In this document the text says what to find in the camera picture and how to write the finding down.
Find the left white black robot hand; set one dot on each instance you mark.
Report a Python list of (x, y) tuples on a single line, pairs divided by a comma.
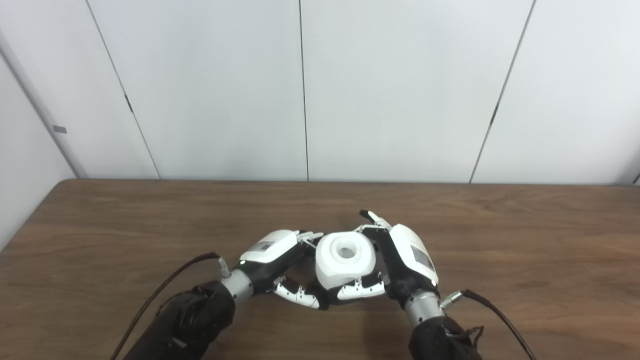
[(267, 255)]

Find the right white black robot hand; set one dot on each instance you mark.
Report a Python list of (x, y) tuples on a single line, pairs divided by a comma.
[(407, 265)]

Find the round white plastic piece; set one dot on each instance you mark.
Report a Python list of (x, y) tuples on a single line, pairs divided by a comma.
[(345, 257)]

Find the black flanged holder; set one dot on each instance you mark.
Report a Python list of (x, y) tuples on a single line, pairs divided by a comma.
[(332, 298)]

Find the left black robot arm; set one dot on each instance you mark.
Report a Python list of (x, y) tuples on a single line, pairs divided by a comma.
[(195, 320)]

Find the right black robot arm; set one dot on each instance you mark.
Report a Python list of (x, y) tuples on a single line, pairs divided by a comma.
[(440, 335)]

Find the black panel hinge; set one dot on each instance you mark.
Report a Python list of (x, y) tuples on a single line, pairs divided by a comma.
[(494, 114), (129, 104)]

